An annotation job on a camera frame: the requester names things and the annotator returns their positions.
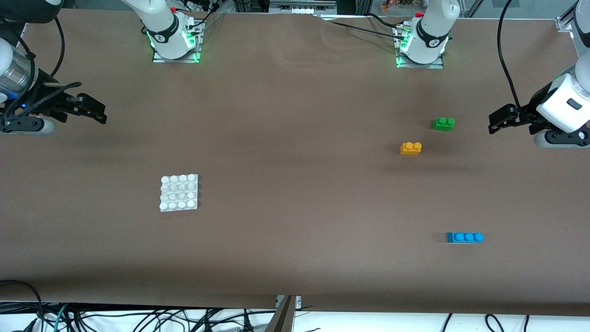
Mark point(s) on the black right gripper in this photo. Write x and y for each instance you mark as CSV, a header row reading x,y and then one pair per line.
x,y
44,95

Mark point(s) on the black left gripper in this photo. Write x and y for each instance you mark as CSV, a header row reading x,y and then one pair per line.
x,y
526,115

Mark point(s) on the yellow two-stud block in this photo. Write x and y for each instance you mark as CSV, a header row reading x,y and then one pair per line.
x,y
410,148

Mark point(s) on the white studded base plate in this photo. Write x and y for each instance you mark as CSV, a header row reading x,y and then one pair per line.
x,y
179,192

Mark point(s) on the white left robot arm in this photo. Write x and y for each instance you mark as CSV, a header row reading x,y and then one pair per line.
x,y
428,37

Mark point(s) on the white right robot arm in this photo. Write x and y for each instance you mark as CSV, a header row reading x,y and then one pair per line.
x,y
161,27

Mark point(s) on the green two-stud block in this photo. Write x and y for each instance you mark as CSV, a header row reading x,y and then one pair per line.
x,y
443,123

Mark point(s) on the blue three-stud block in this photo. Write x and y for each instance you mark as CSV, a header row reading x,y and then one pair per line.
x,y
464,238

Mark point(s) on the colourful toy pile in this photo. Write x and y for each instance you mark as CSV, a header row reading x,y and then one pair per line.
x,y
396,4

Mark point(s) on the white power strip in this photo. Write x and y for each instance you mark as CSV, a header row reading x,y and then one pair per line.
x,y
302,7

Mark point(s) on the aluminium frame profile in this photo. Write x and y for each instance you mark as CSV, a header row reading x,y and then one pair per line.
x,y
561,24

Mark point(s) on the silver table bracket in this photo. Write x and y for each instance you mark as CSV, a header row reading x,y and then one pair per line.
x,y
297,300

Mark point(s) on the dark table support post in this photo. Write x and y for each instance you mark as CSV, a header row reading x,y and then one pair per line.
x,y
282,318

